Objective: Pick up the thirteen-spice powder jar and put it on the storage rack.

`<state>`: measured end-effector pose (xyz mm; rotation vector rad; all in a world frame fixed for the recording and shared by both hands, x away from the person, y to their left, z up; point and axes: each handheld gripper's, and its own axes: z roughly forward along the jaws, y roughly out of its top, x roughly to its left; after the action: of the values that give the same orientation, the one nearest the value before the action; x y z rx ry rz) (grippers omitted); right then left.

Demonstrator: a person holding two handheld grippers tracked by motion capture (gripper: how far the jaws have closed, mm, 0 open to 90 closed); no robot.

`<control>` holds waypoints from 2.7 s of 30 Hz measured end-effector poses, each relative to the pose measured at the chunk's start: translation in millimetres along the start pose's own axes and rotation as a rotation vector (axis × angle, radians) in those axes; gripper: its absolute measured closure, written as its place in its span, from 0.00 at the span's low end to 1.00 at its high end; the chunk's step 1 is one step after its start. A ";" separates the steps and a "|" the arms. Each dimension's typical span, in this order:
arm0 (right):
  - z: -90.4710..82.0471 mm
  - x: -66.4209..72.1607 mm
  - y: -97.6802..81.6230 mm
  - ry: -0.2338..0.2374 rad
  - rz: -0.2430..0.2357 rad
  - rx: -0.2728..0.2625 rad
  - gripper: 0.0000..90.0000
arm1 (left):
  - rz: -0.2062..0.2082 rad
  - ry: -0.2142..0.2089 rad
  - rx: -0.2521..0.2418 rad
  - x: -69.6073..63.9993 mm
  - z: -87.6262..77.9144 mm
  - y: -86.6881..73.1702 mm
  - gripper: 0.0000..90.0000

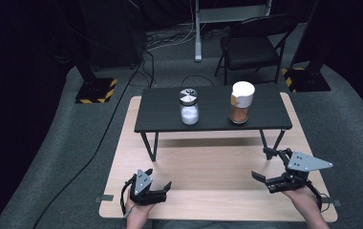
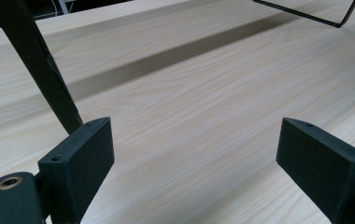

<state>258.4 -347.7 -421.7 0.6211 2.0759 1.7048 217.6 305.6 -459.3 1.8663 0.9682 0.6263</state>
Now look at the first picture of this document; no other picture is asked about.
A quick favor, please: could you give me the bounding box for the person's right hand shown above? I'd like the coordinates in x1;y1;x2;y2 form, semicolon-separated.
282;184;321;215

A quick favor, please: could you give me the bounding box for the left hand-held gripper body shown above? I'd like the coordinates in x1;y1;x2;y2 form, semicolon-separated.
128;169;168;207

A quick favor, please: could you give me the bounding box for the person's left hand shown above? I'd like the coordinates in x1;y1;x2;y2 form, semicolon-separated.
124;190;156;223

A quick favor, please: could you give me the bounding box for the grey tape strip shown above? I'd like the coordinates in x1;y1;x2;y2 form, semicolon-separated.
320;197;343;207
95;194;115;203

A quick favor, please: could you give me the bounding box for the long black floor cable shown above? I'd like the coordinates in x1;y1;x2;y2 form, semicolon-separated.
31;51;157;229

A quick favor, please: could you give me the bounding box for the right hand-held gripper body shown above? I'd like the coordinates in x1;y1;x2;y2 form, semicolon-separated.
265;148;334;195

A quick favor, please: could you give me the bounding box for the glass shaker with silver lid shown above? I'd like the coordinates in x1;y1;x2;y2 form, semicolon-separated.
179;88;201;126

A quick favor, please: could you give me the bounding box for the hand-held gripper cable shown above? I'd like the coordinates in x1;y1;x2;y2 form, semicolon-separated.
119;178;138;219
307;180;331;214

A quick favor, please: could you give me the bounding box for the right hand-held gripper cable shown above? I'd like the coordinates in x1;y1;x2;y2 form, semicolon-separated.
307;180;331;214

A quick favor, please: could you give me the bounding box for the black shelf with metal legs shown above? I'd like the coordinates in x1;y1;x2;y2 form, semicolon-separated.
133;84;294;163

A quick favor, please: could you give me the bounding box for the looped black cable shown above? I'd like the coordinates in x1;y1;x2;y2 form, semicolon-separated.
181;74;215;88

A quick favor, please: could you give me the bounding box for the black folding chair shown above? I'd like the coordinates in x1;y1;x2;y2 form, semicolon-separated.
213;13;300;87

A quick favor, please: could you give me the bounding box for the white metal stand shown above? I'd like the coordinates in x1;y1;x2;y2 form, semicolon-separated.
194;0;273;63

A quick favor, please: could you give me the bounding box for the spice jar with white lid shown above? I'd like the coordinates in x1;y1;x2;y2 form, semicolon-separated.
228;80;256;125

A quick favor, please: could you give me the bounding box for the bundle of floor cables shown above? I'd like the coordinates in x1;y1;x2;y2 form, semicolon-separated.
144;22;231;52

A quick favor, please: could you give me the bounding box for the black stand with striped base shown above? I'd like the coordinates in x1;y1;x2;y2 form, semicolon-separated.
73;47;119;105
281;0;332;94

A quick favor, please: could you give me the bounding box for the left hand-held gripper cable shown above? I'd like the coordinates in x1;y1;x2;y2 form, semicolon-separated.
119;178;138;219

